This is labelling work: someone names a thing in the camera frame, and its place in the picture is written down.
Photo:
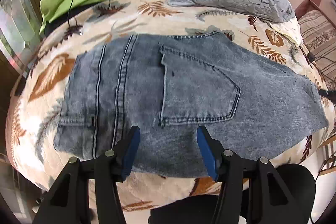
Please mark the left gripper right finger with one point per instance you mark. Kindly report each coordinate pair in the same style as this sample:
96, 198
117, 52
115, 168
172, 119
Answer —
211, 151

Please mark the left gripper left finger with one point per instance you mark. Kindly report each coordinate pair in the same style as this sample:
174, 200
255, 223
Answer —
125, 151

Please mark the blue denim pants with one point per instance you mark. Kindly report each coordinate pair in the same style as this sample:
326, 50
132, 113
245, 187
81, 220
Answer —
168, 86

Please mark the leaf print fleece blanket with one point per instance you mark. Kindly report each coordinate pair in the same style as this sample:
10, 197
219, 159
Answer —
33, 116

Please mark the black charger on blanket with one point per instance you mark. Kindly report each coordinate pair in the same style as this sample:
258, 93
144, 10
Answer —
311, 57

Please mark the striped brown sofa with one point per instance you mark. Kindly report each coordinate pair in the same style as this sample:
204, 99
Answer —
316, 19

